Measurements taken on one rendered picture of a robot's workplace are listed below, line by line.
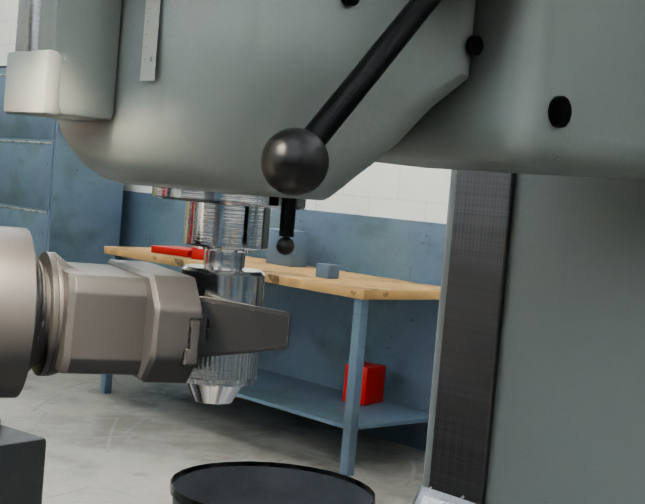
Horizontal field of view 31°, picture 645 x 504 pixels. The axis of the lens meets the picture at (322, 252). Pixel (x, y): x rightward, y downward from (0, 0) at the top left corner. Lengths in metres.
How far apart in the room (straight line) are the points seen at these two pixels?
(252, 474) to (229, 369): 2.31
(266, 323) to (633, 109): 0.26
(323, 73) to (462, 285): 0.47
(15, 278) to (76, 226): 7.39
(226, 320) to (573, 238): 0.40
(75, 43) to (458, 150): 0.23
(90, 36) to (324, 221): 6.15
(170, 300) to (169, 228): 7.29
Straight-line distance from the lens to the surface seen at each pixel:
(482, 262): 0.99
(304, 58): 0.55
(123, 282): 0.59
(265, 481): 2.94
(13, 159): 8.33
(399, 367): 6.28
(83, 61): 0.57
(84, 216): 7.99
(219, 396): 0.64
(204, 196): 0.60
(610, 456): 0.93
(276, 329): 0.63
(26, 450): 0.99
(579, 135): 0.68
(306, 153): 0.49
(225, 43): 0.54
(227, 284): 0.62
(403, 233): 6.25
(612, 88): 0.70
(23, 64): 0.58
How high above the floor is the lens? 1.32
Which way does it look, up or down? 3 degrees down
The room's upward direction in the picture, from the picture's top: 5 degrees clockwise
